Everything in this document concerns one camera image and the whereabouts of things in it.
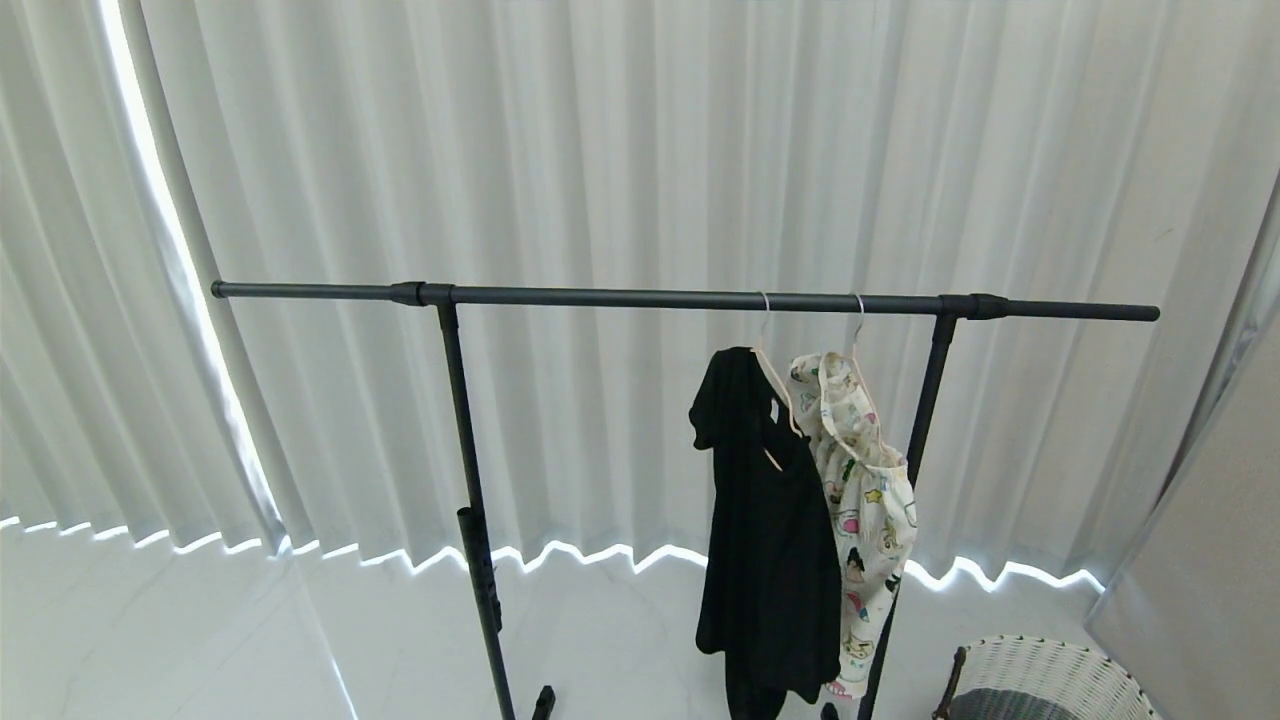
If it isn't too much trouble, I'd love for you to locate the pink clothes hanger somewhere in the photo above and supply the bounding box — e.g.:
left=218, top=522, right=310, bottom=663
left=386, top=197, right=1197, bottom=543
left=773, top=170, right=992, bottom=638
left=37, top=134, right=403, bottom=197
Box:
left=848, top=293, right=881, bottom=421
left=750, top=292, right=806, bottom=473

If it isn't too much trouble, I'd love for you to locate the black short-sleeved shirt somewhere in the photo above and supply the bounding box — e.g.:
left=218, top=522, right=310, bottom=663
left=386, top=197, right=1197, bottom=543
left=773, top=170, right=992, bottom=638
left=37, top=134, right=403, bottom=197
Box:
left=688, top=347, right=843, bottom=720

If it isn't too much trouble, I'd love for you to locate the cream printed garment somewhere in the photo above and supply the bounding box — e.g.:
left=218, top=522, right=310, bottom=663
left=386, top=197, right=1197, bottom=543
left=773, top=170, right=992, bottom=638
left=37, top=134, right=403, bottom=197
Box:
left=787, top=352, right=918, bottom=699

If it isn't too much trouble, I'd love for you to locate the black clothes rack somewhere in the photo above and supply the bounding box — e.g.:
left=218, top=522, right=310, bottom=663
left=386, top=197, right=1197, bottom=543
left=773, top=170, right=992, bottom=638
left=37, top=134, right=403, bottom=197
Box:
left=210, top=280, right=1161, bottom=720

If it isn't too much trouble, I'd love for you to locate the white laundry basket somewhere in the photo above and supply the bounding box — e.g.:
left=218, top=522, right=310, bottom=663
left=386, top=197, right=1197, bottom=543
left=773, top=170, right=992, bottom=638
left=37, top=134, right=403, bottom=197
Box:
left=932, top=635, right=1161, bottom=720

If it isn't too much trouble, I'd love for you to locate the white curtain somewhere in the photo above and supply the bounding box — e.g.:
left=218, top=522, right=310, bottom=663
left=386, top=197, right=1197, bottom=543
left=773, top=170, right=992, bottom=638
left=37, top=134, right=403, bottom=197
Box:
left=0, top=0, right=1280, bottom=591

